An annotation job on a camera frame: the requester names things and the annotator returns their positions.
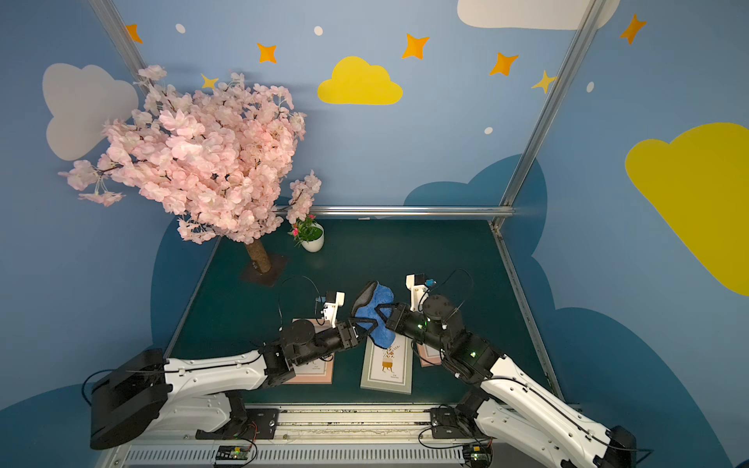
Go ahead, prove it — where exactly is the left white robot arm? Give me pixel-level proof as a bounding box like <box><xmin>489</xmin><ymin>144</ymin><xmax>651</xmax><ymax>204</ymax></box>
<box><xmin>90</xmin><ymin>320</ymin><xmax>368</xmax><ymax>450</ymax></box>

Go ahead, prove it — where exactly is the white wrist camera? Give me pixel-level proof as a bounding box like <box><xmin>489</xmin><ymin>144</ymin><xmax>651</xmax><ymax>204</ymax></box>
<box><xmin>315</xmin><ymin>292</ymin><xmax>345</xmax><ymax>328</ymax></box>
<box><xmin>406</xmin><ymin>273</ymin><xmax>436</xmax><ymax>312</ymax></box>

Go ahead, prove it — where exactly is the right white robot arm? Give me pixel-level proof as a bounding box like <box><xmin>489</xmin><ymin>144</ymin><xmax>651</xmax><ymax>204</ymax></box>
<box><xmin>376</xmin><ymin>294</ymin><xmax>638</xmax><ymax>467</ymax></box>

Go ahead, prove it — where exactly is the aluminium mounting rail front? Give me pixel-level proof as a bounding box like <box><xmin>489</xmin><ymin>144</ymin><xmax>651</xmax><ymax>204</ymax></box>
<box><xmin>98</xmin><ymin>402</ymin><xmax>604</xmax><ymax>468</ymax></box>

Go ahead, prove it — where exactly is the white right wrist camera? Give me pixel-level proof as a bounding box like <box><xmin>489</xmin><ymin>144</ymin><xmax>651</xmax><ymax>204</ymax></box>
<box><xmin>406</xmin><ymin>273</ymin><xmax>436</xmax><ymax>312</ymax></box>

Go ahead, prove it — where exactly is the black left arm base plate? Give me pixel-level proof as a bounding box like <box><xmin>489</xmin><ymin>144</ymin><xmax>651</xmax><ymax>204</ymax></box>
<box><xmin>195</xmin><ymin>408</ymin><xmax>280</xmax><ymax>442</ymax></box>

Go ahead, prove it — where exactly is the pink blossom artificial tree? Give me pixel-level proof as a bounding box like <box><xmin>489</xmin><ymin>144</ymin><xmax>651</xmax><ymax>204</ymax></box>
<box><xmin>62</xmin><ymin>66</ymin><xmax>322</xmax><ymax>284</ymax></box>

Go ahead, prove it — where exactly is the pink picture frame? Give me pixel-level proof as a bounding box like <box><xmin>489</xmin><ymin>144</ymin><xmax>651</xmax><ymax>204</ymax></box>
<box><xmin>417</xmin><ymin>344</ymin><xmax>442</xmax><ymax>368</ymax></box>
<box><xmin>280</xmin><ymin>319</ymin><xmax>335</xmax><ymax>385</ymax></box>

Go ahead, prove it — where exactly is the blue black-edged cloth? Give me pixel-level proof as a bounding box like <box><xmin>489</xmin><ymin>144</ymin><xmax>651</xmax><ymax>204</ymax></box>
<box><xmin>350</xmin><ymin>281</ymin><xmax>395</xmax><ymax>349</ymax></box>

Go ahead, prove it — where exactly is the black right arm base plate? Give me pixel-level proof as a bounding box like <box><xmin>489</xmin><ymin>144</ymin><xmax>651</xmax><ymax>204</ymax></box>
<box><xmin>429</xmin><ymin>405</ymin><xmax>474</xmax><ymax>440</ymax></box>

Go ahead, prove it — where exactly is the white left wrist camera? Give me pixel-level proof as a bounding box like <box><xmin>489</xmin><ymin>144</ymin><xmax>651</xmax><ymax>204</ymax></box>
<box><xmin>315</xmin><ymin>292</ymin><xmax>345</xmax><ymax>328</ymax></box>

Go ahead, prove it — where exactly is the grey-green picture frame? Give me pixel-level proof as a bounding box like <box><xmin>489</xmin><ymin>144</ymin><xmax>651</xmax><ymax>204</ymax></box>
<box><xmin>360</xmin><ymin>335</ymin><xmax>414</xmax><ymax>395</ymax></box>

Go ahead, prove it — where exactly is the white pot with plant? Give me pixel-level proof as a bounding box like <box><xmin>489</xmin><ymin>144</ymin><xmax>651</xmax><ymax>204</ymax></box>
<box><xmin>289</xmin><ymin>214</ymin><xmax>325</xmax><ymax>253</ymax></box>

